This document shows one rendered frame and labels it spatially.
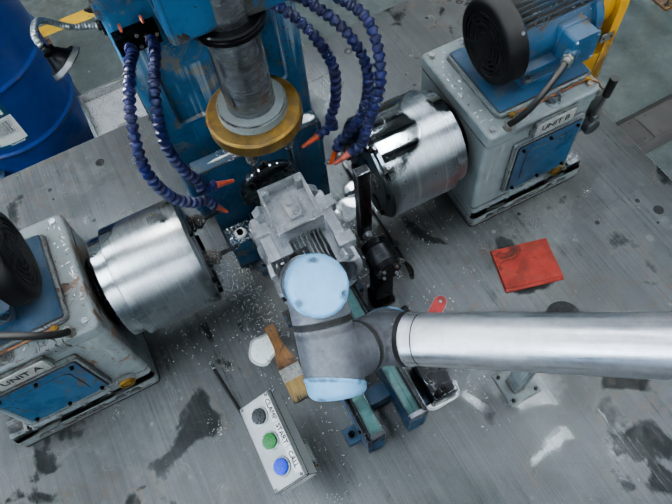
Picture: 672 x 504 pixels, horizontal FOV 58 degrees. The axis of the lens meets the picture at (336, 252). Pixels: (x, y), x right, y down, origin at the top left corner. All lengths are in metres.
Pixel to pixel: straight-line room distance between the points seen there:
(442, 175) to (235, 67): 0.55
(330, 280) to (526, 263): 0.81
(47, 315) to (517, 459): 1.00
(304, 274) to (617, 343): 0.42
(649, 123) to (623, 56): 0.43
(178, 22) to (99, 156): 1.03
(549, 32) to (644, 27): 2.14
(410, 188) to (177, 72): 0.54
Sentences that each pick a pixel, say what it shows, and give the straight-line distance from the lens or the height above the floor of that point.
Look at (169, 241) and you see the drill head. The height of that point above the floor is 1.16.
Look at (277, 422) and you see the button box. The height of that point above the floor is 1.08.
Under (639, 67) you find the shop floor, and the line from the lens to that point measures 3.26.
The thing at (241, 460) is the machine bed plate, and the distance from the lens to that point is 1.44.
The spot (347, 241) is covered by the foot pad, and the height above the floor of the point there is 1.07.
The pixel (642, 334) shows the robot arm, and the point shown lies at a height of 1.46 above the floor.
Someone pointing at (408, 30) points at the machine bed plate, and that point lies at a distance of 2.06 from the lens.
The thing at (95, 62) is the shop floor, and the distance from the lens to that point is 3.45.
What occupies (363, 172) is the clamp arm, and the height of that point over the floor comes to 1.25.
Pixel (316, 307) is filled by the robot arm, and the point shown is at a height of 1.40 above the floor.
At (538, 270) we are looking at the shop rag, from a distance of 1.58.
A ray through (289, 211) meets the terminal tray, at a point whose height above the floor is 1.13.
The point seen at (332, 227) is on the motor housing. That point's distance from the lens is 1.31.
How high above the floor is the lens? 2.19
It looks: 62 degrees down
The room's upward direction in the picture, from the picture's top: 9 degrees counter-clockwise
